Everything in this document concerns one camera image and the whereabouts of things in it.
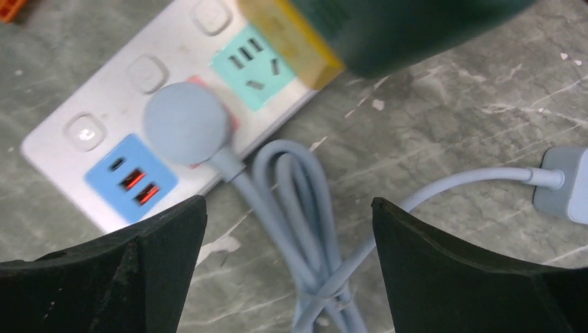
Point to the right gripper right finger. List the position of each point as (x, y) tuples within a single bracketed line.
[(436, 282)]

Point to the black tool case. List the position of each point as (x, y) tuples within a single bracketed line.
[(9, 9)]

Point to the light blue power strip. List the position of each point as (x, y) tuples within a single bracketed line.
[(569, 201)]

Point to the white power strip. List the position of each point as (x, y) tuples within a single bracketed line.
[(93, 147)]

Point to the green cube adapter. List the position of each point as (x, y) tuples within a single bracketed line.
[(377, 37)]

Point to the yellow cube adapter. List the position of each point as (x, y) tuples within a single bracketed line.
[(294, 38)]

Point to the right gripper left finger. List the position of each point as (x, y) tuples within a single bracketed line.
[(132, 280)]

